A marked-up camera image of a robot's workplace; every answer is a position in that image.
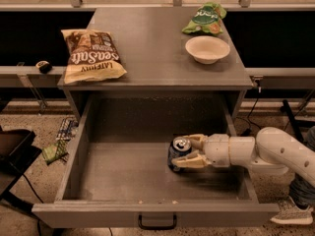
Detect black drawer handle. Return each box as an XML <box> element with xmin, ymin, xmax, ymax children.
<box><xmin>138</xmin><ymin>214</ymin><xmax>177</xmax><ymax>230</ymax></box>

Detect jeans leg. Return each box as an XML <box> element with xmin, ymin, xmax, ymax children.
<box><xmin>289</xmin><ymin>127</ymin><xmax>315</xmax><ymax>207</ymax></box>

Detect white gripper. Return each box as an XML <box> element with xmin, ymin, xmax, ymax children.
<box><xmin>171</xmin><ymin>134</ymin><xmax>230</xmax><ymax>169</ymax></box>

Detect small green packet on floor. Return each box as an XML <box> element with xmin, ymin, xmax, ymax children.
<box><xmin>42</xmin><ymin>140</ymin><xmax>68</xmax><ymax>165</ymax></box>

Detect white paper bowl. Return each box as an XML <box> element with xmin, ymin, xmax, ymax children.
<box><xmin>185</xmin><ymin>36</ymin><xmax>230</xmax><ymax>64</ymax></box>

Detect grey cabinet counter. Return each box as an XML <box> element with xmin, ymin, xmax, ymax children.
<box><xmin>58</xmin><ymin>7</ymin><xmax>252</xmax><ymax>116</ymax></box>

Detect green chip bag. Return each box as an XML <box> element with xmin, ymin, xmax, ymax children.
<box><xmin>182</xmin><ymin>2</ymin><xmax>226</xmax><ymax>35</ymax></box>

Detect patterned packet on floor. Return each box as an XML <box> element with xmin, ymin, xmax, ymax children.
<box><xmin>56</xmin><ymin>117</ymin><xmax>78</xmax><ymax>141</ymax></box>

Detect black power cable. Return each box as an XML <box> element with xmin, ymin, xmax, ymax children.
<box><xmin>235</xmin><ymin>87</ymin><xmax>264</xmax><ymax>138</ymax></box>

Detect open grey top drawer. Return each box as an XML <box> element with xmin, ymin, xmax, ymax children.
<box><xmin>32</xmin><ymin>94</ymin><xmax>278</xmax><ymax>228</ymax></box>

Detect brown sea salt chip bag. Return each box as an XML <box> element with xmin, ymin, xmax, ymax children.
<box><xmin>61</xmin><ymin>29</ymin><xmax>127</xmax><ymax>84</ymax></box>

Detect black chair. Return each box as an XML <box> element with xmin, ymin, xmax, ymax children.
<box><xmin>0</xmin><ymin>129</ymin><xmax>41</xmax><ymax>218</ymax></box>

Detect grey sneaker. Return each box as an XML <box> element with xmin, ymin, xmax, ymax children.
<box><xmin>271</xmin><ymin>197</ymin><xmax>313</xmax><ymax>225</ymax></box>

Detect blue pepsi can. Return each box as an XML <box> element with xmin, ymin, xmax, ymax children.
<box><xmin>167</xmin><ymin>137</ymin><xmax>192</xmax><ymax>172</ymax></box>

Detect black tape roll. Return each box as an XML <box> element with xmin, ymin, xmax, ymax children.
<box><xmin>35</xmin><ymin>61</ymin><xmax>52</xmax><ymax>74</ymax></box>

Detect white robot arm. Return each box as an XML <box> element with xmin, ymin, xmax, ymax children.
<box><xmin>171</xmin><ymin>127</ymin><xmax>315</xmax><ymax>186</ymax></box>

